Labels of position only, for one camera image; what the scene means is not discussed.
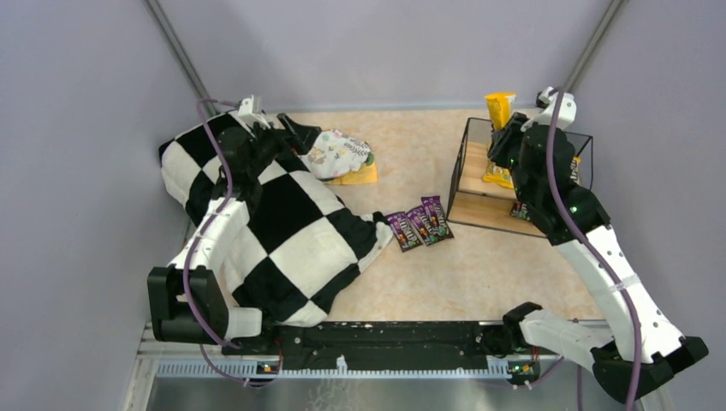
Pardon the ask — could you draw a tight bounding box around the yellow m&m bag front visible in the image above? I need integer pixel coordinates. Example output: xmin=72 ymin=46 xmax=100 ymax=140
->
xmin=482 ymin=162 xmax=514 ymax=189

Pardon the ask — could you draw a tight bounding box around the yellow m&m bag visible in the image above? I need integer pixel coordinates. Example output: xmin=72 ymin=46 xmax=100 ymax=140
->
xmin=570 ymin=156 xmax=580 ymax=185
xmin=482 ymin=162 xmax=514 ymax=189

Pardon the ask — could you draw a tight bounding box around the yellow candy bag barcode side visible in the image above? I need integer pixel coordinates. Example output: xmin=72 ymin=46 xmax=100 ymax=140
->
xmin=485 ymin=92 xmax=517 ymax=131

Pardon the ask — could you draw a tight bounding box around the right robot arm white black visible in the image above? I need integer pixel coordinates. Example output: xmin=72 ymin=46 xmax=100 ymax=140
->
xmin=488 ymin=113 xmax=709 ymax=407

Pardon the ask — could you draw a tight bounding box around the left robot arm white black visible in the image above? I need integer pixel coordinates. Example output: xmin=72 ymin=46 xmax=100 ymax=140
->
xmin=147 ymin=112 xmax=323 ymax=346

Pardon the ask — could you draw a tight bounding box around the yellow m&m bag on shelf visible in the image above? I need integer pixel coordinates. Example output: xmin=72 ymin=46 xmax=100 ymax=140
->
xmin=570 ymin=156 xmax=580 ymax=185

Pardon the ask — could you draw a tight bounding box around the animal print white cloth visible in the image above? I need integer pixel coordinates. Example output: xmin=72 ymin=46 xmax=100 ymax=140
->
xmin=299 ymin=129 xmax=374 ymax=181

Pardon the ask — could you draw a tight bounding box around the yellow cloth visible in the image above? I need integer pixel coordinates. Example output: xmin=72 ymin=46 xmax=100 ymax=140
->
xmin=326 ymin=163 xmax=378 ymax=186

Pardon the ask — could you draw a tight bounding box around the purple m&m bag right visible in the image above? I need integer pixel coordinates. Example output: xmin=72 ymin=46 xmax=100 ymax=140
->
xmin=421 ymin=195 xmax=455 ymax=240

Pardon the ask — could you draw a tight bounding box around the purple m&m bag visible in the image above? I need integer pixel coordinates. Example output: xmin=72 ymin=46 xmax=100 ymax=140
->
xmin=421 ymin=195 xmax=455 ymax=240
xmin=385 ymin=211 xmax=423 ymax=253
xmin=405 ymin=205 xmax=440 ymax=246

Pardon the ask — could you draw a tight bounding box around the black white checkered cloth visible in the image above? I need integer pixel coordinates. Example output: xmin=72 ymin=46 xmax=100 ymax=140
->
xmin=158 ymin=125 xmax=393 ymax=327

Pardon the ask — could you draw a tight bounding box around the purple m&m bag middle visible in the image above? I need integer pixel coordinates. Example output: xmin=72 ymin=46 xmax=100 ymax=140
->
xmin=405 ymin=205 xmax=440 ymax=246

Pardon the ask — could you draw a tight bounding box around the purple m&m bag left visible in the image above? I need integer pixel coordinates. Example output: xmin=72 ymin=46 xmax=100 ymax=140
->
xmin=385 ymin=211 xmax=423 ymax=253

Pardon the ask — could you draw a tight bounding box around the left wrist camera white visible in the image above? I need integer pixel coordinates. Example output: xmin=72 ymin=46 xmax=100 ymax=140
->
xmin=235 ymin=95 xmax=271 ymax=128

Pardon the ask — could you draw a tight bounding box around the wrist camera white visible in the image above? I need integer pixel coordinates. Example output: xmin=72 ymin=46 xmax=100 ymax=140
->
xmin=235 ymin=95 xmax=271 ymax=128
xmin=521 ymin=86 xmax=577 ymax=132

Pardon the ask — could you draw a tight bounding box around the black wire mesh shelf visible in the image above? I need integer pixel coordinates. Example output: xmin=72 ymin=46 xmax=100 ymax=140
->
xmin=446 ymin=117 xmax=602 ymax=244

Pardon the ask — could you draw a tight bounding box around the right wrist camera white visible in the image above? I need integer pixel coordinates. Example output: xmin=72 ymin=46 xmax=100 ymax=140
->
xmin=521 ymin=86 xmax=577 ymax=132

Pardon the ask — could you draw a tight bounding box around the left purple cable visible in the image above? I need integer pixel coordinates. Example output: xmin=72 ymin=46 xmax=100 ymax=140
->
xmin=181 ymin=97 xmax=279 ymax=388

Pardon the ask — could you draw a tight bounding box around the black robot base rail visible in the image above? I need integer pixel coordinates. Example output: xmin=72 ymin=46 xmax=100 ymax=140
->
xmin=222 ymin=321 xmax=548 ymax=384

